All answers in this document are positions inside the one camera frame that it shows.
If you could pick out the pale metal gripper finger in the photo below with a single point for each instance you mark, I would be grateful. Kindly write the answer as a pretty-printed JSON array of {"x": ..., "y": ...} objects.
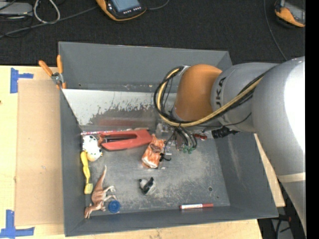
[
  {"x": 165, "y": 157},
  {"x": 167, "y": 149}
]

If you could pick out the orange and brown packet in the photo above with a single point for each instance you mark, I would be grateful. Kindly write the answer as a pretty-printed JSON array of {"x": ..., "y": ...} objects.
[{"x": 151, "y": 157}]

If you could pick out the grey metal bin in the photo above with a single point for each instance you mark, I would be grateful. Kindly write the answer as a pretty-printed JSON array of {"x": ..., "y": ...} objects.
[{"x": 174, "y": 178}]

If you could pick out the black and white toy animal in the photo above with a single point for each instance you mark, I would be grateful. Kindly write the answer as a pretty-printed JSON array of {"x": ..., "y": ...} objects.
[{"x": 147, "y": 186}]

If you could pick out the red stapler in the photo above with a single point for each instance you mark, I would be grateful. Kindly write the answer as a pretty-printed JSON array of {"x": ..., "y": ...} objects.
[{"x": 129, "y": 139}]

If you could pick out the red and white marker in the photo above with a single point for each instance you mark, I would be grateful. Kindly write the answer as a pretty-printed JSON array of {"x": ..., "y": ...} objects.
[{"x": 197, "y": 206}]

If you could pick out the blue bottle cap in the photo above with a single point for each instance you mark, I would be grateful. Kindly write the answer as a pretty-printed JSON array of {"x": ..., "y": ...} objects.
[{"x": 114, "y": 206}]

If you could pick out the white and yellow toy animal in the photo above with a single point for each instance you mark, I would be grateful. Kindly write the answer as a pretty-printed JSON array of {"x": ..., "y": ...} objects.
[{"x": 91, "y": 146}]

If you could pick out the pink and white striped stick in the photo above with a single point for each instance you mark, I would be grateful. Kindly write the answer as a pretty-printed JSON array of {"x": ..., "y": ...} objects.
[{"x": 92, "y": 133}]

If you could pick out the brown toy dinosaur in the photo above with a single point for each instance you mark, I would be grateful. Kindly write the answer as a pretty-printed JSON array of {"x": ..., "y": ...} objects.
[{"x": 98, "y": 195}]

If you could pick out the yellow toothbrush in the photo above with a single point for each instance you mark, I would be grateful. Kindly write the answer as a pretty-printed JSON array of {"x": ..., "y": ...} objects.
[{"x": 86, "y": 168}]

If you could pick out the brown cardboard board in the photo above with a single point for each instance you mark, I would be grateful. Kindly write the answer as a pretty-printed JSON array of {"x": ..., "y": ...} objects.
[{"x": 37, "y": 158}]

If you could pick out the black cylinder on white bracket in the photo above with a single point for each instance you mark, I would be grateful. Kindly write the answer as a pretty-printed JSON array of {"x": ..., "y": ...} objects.
[{"x": 221, "y": 133}]

